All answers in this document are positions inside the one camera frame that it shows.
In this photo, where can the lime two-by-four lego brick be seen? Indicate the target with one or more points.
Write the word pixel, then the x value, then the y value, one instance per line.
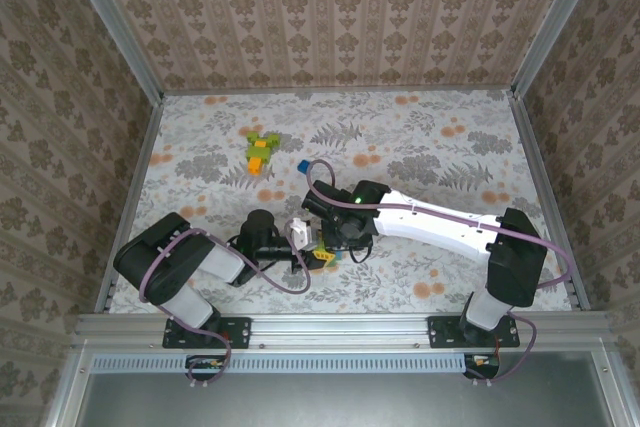
pixel 263 141
pixel 260 154

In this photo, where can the blue two-by-two lego brick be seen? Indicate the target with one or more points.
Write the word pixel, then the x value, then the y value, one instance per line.
pixel 303 166

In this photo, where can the lime two-by-two lego brick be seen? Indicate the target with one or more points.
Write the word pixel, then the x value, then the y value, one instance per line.
pixel 274 139
pixel 252 137

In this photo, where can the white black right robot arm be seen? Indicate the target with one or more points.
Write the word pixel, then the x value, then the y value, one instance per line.
pixel 430 224

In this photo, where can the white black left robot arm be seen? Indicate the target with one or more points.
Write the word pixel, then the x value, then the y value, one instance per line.
pixel 160 272

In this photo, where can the floral patterned table cover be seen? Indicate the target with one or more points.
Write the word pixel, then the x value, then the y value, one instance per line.
pixel 300 302

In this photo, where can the grey metal plate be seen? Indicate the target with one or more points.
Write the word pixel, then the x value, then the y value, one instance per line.
pixel 350 402

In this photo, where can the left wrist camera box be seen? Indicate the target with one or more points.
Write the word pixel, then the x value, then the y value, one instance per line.
pixel 300 233

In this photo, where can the aluminium mounting rail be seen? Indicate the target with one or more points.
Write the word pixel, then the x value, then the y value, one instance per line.
pixel 340 329

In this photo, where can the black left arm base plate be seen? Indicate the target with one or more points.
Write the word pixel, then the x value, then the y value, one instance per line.
pixel 237 332

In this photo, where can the aluminium side rail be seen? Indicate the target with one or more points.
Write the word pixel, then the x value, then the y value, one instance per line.
pixel 532 147
pixel 145 154

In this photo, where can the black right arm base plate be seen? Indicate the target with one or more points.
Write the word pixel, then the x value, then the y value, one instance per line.
pixel 440 334

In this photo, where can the thin aluminium wall rail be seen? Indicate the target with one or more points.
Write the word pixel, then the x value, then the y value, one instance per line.
pixel 340 92

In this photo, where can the aluminium corner post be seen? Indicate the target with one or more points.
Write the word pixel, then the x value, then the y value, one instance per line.
pixel 115 32
pixel 555 22

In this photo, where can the aluminium frame bar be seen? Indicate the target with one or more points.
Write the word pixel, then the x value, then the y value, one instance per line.
pixel 615 397
pixel 62 407

